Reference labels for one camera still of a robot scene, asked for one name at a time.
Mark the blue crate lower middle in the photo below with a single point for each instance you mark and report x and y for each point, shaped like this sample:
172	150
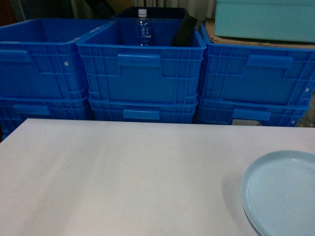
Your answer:
143	112

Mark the blue crate upper left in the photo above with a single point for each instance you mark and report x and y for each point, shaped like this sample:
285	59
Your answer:
40	59

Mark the blue crate upper right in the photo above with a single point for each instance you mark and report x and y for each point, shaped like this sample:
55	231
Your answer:
259	73

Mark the blue crate lower right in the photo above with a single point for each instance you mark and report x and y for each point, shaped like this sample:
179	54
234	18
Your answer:
211	111

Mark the blue crate upper middle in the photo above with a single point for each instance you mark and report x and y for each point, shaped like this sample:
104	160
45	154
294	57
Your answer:
119	70

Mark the teal plastic tub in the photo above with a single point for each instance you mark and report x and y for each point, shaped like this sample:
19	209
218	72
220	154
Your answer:
280	20

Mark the clear water bottle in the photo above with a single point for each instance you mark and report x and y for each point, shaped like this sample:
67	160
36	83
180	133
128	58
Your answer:
143	29

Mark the black foam block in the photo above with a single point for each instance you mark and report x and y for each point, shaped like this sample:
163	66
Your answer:
185	31

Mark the light blue round tray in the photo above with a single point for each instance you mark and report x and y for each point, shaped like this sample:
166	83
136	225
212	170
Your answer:
278	194

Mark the blue crate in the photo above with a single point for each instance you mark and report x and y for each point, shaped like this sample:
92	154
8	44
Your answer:
259	73
119	70
14	111
40	59
211	111
143	112

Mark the blue crate lower left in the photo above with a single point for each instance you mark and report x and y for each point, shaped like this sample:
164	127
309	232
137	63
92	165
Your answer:
14	111

